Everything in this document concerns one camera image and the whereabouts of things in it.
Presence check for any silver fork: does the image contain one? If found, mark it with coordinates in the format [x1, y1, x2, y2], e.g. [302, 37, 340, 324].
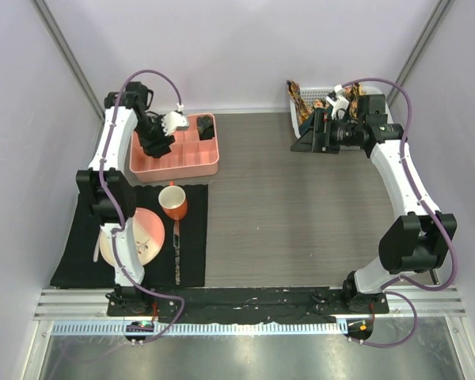
[93, 235, 100, 263]

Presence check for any rolled dark tie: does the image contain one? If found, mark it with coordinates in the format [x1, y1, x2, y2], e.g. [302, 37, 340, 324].
[196, 115, 215, 141]

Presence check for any silver knife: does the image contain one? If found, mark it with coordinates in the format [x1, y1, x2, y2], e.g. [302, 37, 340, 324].
[173, 220, 181, 286]

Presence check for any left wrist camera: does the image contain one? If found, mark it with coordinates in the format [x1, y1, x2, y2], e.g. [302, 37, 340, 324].
[161, 104, 189, 137]

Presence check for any orange floral tie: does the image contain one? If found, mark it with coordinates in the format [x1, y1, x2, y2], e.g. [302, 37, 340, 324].
[287, 80, 329, 126]

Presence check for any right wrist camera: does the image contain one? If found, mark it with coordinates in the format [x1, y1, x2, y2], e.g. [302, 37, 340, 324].
[325, 85, 349, 120]

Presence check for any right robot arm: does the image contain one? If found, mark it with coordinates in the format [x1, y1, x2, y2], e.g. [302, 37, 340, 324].
[291, 89, 457, 313]

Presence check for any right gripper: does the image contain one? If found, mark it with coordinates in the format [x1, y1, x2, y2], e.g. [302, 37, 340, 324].
[291, 112, 364, 155]

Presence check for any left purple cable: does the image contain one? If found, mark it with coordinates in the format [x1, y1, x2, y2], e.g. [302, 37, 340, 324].
[98, 69, 185, 345]

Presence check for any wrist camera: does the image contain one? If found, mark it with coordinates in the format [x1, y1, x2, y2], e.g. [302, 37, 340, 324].
[325, 85, 349, 120]
[161, 104, 189, 137]

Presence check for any pink cream plate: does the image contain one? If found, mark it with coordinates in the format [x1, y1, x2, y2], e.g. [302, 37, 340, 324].
[99, 207, 165, 266]

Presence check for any pink divided organizer box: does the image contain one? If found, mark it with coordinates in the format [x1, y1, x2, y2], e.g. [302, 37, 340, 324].
[129, 113, 219, 183]

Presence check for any dark teal tie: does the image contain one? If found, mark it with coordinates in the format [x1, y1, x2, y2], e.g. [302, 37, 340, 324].
[298, 112, 314, 136]

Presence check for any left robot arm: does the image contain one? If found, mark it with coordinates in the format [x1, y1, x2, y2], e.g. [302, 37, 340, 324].
[76, 82, 175, 316]

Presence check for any orange mug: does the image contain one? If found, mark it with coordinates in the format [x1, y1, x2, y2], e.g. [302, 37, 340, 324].
[158, 182, 188, 221]

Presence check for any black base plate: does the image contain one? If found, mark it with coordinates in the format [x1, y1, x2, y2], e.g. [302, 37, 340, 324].
[105, 287, 390, 325]

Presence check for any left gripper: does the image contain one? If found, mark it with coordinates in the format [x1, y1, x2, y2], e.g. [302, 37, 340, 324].
[134, 115, 175, 158]

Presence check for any yellow floral tie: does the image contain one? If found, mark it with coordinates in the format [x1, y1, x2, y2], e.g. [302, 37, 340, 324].
[344, 82, 366, 119]

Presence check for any slotted cable duct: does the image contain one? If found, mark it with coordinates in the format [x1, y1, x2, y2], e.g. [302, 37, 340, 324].
[51, 319, 348, 336]

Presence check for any white plastic basket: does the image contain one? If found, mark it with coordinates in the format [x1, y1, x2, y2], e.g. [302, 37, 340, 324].
[290, 83, 383, 139]

